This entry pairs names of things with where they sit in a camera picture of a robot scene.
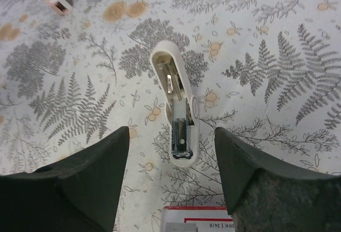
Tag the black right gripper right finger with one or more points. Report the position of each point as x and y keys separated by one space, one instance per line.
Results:
x=264 y=193

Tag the red white staples box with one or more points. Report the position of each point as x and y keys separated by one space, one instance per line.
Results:
x=196 y=218

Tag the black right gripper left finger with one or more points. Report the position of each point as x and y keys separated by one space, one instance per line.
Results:
x=78 y=193

